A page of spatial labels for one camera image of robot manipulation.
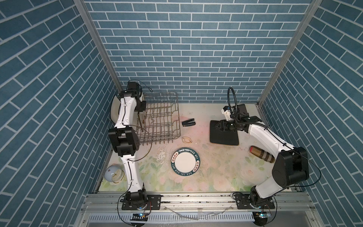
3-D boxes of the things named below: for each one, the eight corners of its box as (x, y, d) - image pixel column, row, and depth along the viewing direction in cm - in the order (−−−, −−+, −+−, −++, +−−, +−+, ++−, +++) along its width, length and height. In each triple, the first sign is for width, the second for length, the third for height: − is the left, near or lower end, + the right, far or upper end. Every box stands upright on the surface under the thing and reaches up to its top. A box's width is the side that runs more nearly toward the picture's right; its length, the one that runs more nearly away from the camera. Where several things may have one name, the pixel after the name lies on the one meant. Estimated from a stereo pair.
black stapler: (183, 127, 107) (183, 125, 105) (181, 122, 110) (181, 120, 108) (195, 125, 109) (195, 122, 107) (193, 120, 112) (193, 118, 110)
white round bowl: (109, 183, 82) (101, 178, 74) (113, 170, 86) (106, 165, 79) (121, 183, 82) (115, 178, 74) (125, 171, 86) (119, 165, 79)
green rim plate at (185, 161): (170, 176, 84) (169, 174, 81) (172, 150, 95) (172, 147, 92) (200, 176, 84) (200, 174, 81) (198, 150, 96) (199, 147, 92)
